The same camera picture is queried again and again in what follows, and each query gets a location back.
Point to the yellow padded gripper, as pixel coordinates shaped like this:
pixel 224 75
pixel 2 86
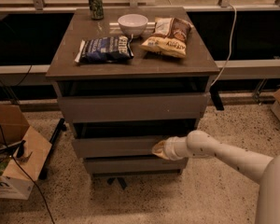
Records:
pixel 170 148

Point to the grey drawer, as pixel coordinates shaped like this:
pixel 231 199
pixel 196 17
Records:
pixel 115 146
pixel 132 164
pixel 133 107

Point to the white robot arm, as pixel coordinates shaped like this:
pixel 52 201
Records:
pixel 263 170

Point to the grey top drawer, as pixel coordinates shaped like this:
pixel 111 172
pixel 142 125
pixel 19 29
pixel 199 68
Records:
pixel 133 107

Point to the grey bottom drawer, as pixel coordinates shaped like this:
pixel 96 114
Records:
pixel 132 164

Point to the grey drawer cabinet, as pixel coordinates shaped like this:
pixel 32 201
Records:
pixel 145 74

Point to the black stand leg right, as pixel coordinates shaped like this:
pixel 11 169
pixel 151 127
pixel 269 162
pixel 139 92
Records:
pixel 216 98

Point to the black stand leg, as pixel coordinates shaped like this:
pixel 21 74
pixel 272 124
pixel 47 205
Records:
pixel 216 98
pixel 58 129

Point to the black stand leg left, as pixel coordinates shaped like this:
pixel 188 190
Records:
pixel 58 129

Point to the yellow brown chip bag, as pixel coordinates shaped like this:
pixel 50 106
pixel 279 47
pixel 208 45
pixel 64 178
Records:
pixel 169 38

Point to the blue chip bag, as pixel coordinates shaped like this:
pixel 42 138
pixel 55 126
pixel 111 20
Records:
pixel 105 50

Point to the white bowl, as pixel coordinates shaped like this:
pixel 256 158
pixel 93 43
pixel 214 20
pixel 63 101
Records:
pixel 132 24

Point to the open cardboard box left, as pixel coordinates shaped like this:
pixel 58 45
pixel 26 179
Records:
pixel 23 151

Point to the green drink can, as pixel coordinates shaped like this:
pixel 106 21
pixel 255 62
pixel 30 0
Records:
pixel 96 9

